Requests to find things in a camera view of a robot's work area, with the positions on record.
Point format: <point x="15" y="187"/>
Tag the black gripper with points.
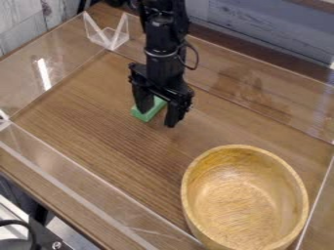
<point x="162" y="80"/>

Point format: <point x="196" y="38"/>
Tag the green rectangular block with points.
<point x="144" y="117"/>

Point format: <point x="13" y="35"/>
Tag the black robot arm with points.
<point x="164" y="24"/>

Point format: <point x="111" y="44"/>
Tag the brown wooden bowl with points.
<point x="243" y="198"/>

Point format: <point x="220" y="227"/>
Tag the clear acrylic tray walls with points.
<point x="104" y="170"/>

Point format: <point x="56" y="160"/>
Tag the clear acrylic corner bracket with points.
<point x="107" y="37"/>

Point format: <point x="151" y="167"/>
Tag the black metal table bracket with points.
<point x="47" y="240"/>

